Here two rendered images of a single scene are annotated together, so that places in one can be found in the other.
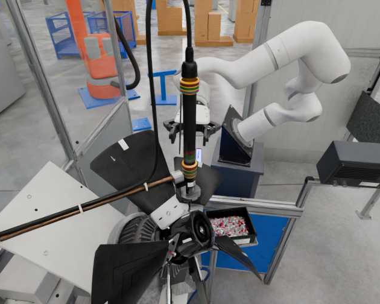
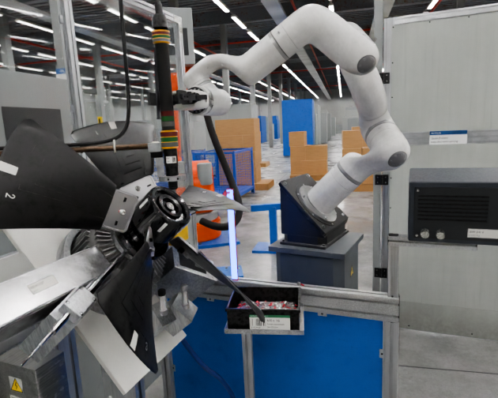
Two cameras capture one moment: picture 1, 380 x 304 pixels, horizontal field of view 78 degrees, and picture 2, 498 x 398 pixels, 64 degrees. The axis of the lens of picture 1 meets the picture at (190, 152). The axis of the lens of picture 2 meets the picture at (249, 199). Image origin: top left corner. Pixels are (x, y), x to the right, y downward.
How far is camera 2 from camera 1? 0.77 m
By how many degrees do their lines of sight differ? 30
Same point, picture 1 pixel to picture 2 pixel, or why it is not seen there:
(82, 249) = not seen: hidden behind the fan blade
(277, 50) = (277, 31)
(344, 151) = (420, 174)
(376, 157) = (469, 178)
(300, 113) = (375, 151)
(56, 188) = not seen: hidden behind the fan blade
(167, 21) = (304, 163)
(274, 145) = (439, 300)
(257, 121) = (329, 177)
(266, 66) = (269, 49)
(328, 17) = (477, 90)
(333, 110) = not seen: outside the picture
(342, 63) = (358, 42)
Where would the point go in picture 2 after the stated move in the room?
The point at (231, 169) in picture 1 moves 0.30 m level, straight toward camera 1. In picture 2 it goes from (296, 251) to (262, 279)
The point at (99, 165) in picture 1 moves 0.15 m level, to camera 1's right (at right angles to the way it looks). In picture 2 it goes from (81, 135) to (130, 133)
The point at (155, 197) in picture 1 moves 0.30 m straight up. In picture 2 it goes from (128, 172) to (115, 50)
